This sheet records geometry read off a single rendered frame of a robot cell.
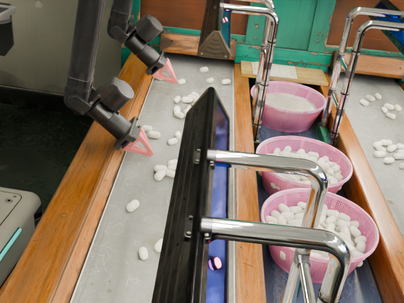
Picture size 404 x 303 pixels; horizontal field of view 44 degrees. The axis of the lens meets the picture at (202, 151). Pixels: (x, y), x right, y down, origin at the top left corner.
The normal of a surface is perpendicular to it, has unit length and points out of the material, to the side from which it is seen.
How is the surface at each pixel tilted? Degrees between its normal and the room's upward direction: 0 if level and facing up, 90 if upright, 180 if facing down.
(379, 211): 0
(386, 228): 0
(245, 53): 90
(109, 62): 90
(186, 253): 58
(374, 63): 67
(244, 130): 0
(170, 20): 90
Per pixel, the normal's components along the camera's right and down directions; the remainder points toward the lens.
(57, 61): -0.13, 0.48
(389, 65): -0.02, 0.10
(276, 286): 0.10, -0.86
